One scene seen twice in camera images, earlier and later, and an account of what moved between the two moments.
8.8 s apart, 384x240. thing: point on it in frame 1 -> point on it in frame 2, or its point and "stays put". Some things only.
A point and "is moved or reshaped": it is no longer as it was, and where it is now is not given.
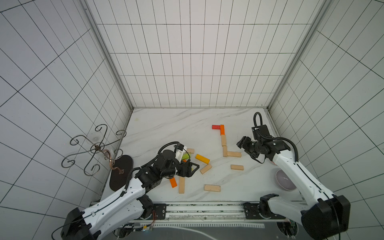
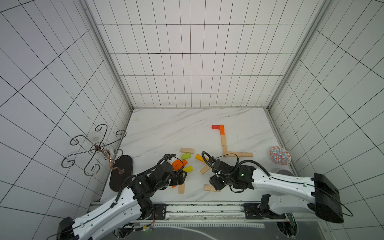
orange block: [222, 129] stays put
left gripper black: [188, 173] -> [180, 179]
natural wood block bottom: [212, 188] stays put
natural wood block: [237, 167] is moved or reshaped
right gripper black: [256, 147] -> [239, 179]
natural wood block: [233, 153] stays put
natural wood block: [181, 185] stays put
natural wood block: [223, 139] stays put
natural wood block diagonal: [225, 151] stays put
